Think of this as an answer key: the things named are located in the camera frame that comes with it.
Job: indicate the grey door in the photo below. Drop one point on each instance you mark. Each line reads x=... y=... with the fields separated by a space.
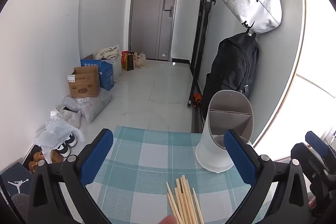
x=149 y=16

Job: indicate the black backpack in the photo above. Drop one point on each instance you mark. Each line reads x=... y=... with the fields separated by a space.
x=231 y=69

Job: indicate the small orange item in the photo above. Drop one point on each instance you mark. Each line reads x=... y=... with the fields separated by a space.
x=197 y=99

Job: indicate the black metal frame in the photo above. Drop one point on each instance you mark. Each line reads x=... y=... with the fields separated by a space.
x=202 y=29

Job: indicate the small white parcel bag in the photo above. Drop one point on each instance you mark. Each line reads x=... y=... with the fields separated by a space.
x=69 y=116

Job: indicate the beige folded cloth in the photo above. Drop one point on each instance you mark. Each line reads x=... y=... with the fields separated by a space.
x=107 y=52

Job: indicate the dark blue shoe box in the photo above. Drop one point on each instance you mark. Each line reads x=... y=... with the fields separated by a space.
x=15 y=182

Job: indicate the brown boot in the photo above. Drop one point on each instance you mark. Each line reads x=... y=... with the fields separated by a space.
x=56 y=156
x=35 y=162

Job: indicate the black and white sneaker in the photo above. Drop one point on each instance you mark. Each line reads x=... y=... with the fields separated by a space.
x=64 y=151
x=72 y=140

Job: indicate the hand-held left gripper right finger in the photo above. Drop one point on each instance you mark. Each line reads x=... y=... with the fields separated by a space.
x=240 y=158

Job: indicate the pile of wooden chopsticks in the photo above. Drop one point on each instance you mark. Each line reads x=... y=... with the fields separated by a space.
x=187 y=195

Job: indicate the white plastic bag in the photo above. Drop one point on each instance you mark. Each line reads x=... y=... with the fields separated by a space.
x=56 y=132

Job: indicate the yellow and red bag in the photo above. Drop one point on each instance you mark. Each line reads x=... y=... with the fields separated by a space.
x=127 y=61

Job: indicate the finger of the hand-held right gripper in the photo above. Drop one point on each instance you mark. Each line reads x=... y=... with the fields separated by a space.
x=312 y=161
x=316 y=141

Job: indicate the white utensil holder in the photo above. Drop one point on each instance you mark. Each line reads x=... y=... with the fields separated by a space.
x=210 y=150

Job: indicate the beige tote bag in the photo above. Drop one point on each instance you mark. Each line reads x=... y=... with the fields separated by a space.
x=140 y=61

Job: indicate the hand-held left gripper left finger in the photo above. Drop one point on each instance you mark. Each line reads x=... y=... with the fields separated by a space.
x=95 y=158

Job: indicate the blue cardboard box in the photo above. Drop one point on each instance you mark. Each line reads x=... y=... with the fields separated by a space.
x=106 y=77

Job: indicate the brown cardboard box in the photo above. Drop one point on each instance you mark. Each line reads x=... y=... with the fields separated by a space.
x=84 y=85

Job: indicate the teal checked tablecloth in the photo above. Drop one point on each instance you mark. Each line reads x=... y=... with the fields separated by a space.
x=152 y=155

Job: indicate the person's left hand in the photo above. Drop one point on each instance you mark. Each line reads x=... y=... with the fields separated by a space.
x=170 y=220

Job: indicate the large grey parcel bag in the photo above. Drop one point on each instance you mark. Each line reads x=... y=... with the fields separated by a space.
x=90 y=107

